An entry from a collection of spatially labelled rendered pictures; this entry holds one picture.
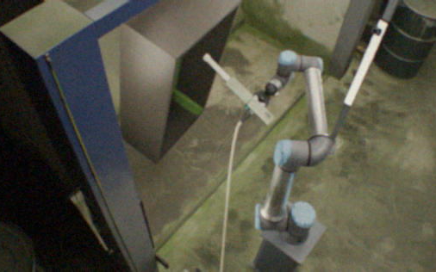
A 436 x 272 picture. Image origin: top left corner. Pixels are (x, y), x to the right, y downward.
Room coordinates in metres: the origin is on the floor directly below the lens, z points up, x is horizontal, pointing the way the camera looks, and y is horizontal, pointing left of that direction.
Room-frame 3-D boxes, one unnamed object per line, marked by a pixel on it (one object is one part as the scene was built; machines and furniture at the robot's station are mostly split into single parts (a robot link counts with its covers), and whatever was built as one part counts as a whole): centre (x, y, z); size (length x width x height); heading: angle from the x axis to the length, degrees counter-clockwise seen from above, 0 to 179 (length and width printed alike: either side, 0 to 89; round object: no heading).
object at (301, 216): (0.96, -0.49, 0.83); 0.17 x 0.15 x 0.18; 91
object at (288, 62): (1.57, -0.32, 1.45); 0.12 x 0.09 x 0.12; 91
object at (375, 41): (2.11, -0.99, 1.02); 0.06 x 0.02 x 0.83; 55
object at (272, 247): (0.96, -0.50, 0.32); 0.31 x 0.31 x 0.64; 55
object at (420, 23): (3.38, -1.93, 0.44); 0.59 x 0.58 x 0.89; 160
